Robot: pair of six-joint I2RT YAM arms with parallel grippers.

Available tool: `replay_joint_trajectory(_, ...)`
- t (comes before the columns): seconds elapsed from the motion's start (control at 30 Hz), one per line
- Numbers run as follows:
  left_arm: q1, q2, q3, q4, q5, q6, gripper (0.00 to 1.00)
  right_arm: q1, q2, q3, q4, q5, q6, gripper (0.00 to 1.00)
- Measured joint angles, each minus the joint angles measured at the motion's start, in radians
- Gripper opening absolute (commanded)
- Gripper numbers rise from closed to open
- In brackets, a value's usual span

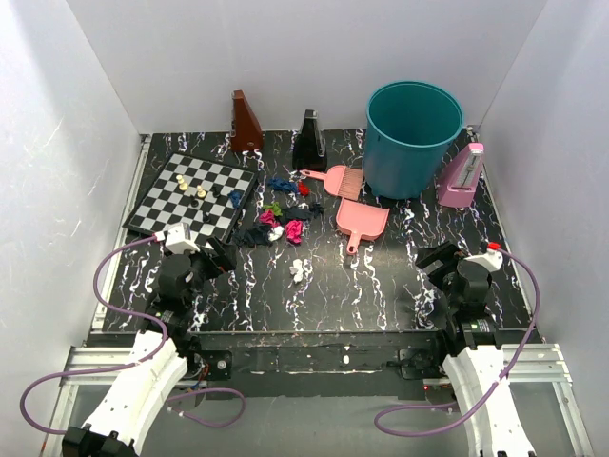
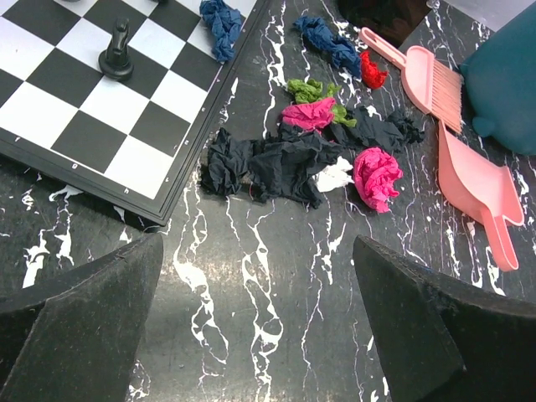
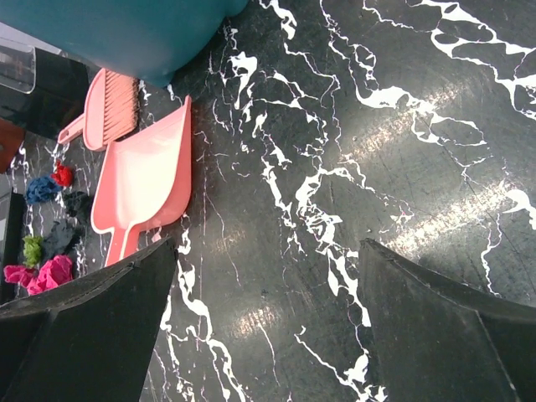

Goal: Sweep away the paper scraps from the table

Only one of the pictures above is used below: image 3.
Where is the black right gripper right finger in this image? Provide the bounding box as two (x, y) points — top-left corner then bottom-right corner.
(359, 239), (535, 401)

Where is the pink dustpan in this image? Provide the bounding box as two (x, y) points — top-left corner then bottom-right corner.
(90, 95), (193, 266)

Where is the blue paper scrap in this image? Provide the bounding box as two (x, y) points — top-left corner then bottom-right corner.
(25, 176), (61, 204)

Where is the red paper scrap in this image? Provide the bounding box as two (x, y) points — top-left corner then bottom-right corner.
(50, 160), (74, 188)

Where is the black metronome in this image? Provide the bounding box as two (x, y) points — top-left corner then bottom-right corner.
(1, 39), (90, 139)

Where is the dark grey paper scrap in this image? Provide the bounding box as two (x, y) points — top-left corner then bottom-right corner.
(41, 220), (81, 262)

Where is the green paper scrap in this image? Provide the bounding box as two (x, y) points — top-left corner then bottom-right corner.
(23, 235), (43, 268)

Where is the magenta paper scrap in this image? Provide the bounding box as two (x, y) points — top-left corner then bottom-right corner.
(3, 255), (73, 296)

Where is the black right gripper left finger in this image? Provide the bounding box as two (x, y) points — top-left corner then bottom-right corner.
(1, 239), (177, 401)

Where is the black paper scrap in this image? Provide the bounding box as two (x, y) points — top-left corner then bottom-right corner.
(64, 191), (93, 224)

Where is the teal plastic bin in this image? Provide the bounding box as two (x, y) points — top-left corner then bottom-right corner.
(1, 0), (247, 87)

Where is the pink hand brush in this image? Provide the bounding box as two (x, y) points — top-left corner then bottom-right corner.
(57, 69), (139, 151)

